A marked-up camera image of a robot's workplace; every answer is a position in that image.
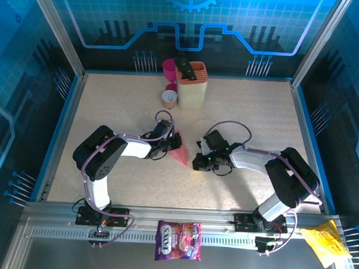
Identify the pink paper sheet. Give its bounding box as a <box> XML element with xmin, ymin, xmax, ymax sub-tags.
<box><xmin>165</xmin><ymin>127</ymin><xmax>192</xmax><ymax>167</ymax></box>

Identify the small can with white lid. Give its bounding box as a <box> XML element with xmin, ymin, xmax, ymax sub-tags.
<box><xmin>160</xmin><ymin>90</ymin><xmax>180</xmax><ymax>111</ymax></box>

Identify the beige knife block orange top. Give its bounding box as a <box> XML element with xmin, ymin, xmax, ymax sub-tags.
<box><xmin>173</xmin><ymin>60</ymin><xmax>210</xmax><ymax>112</ymax></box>

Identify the magenta plastic goblet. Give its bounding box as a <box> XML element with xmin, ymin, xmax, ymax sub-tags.
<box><xmin>161</xmin><ymin>58</ymin><xmax>180</xmax><ymax>92</ymax></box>

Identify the purple candy bag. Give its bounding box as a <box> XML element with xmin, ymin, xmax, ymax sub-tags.
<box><xmin>154</xmin><ymin>219</ymin><xmax>203</xmax><ymax>264</ymax></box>

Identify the black controller board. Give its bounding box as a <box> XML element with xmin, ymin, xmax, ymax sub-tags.
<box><xmin>254</xmin><ymin>236</ymin><xmax>283</xmax><ymax>258</ymax></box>
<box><xmin>87</xmin><ymin>228</ymin><xmax>111</xmax><ymax>249</ymax></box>

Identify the yellow plastic bag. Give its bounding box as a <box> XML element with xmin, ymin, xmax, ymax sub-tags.
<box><xmin>298</xmin><ymin>218</ymin><xmax>355</xmax><ymax>269</ymax></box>

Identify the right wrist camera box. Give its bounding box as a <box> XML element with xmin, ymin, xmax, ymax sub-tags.
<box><xmin>195</xmin><ymin>137</ymin><xmax>211</xmax><ymax>152</ymax></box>

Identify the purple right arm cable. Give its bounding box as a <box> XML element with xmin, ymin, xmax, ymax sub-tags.
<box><xmin>198</xmin><ymin>119</ymin><xmax>326</xmax><ymax>259</ymax></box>

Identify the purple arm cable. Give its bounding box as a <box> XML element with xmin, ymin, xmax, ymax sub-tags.
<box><xmin>77</xmin><ymin>107</ymin><xmax>175</xmax><ymax>251</ymax></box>
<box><xmin>198</xmin><ymin>119</ymin><xmax>326</xmax><ymax>259</ymax></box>

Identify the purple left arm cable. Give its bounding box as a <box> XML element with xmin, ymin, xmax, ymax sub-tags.
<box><xmin>77</xmin><ymin>107</ymin><xmax>175</xmax><ymax>251</ymax></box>

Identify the aluminium frame rail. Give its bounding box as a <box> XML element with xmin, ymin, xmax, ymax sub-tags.
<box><xmin>22</xmin><ymin>201</ymin><xmax>345</xmax><ymax>237</ymax></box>

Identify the black knife handle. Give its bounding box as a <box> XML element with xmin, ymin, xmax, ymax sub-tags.
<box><xmin>173</xmin><ymin>52</ymin><xmax>198</xmax><ymax>82</ymax></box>

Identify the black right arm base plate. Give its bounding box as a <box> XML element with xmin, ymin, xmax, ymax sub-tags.
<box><xmin>233</xmin><ymin>212</ymin><xmax>289</xmax><ymax>234</ymax></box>

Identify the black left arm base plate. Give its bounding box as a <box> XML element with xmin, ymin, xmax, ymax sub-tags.
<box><xmin>75</xmin><ymin>206</ymin><xmax>131</xmax><ymax>228</ymax></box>

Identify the aluminium side rail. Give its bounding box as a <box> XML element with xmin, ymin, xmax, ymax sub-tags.
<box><xmin>283</xmin><ymin>81</ymin><xmax>337</xmax><ymax>215</ymax></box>
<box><xmin>35</xmin><ymin>70</ymin><xmax>88</xmax><ymax>205</ymax></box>

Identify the slotted grey cable duct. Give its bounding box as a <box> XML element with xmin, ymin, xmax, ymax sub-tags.
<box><xmin>31</xmin><ymin>226</ymin><xmax>258</xmax><ymax>248</ymax></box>

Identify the aluminium frame post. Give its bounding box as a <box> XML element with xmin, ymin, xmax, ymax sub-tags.
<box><xmin>290</xmin><ymin>0</ymin><xmax>353</xmax><ymax>90</ymax></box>
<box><xmin>24</xmin><ymin>0</ymin><xmax>91</xmax><ymax>79</ymax></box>

